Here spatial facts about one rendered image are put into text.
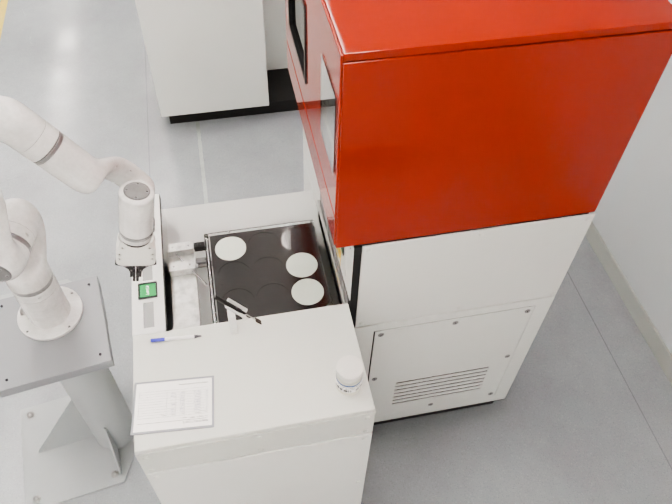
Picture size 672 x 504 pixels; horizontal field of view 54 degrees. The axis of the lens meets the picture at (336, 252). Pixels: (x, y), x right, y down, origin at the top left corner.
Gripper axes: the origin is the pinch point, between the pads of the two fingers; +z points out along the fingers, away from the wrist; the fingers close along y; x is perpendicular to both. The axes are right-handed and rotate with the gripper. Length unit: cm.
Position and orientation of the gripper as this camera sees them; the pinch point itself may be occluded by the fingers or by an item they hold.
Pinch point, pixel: (135, 272)
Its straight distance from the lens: 188.6
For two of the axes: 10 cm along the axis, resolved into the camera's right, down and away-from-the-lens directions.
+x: 2.0, 7.6, -6.1
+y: -9.5, 0.1, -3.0
